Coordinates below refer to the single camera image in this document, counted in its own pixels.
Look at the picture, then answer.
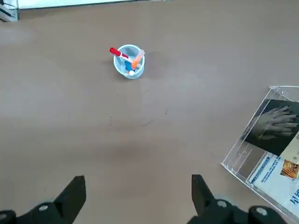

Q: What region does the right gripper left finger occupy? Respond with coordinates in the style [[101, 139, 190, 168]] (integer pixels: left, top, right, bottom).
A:
[[0, 175, 86, 224]]

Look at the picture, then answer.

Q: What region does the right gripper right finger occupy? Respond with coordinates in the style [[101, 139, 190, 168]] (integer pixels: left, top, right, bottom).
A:
[[189, 174, 289, 224]]

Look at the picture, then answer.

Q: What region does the dark book with hands cover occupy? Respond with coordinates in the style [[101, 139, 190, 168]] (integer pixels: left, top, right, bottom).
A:
[[242, 99, 299, 161]]

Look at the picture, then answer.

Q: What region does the clear acrylic three-tier rack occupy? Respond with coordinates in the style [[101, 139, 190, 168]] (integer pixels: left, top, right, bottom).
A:
[[221, 85, 299, 222]]

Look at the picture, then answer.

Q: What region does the white and blue book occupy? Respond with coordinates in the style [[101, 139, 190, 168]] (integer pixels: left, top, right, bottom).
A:
[[247, 153, 299, 214]]

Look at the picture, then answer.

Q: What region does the clear plastic pen cup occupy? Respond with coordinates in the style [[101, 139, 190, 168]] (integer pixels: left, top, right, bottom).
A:
[[113, 44, 146, 80]]

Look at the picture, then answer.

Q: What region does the red capped marker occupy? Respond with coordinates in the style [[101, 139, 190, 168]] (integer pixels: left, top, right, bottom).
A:
[[109, 47, 129, 60]]

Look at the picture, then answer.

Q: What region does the orange marker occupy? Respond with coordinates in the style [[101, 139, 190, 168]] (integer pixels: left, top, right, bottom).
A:
[[130, 49, 145, 70]]

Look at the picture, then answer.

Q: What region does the aluminium frame post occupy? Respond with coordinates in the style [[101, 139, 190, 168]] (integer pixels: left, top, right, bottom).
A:
[[0, 0, 21, 23]]

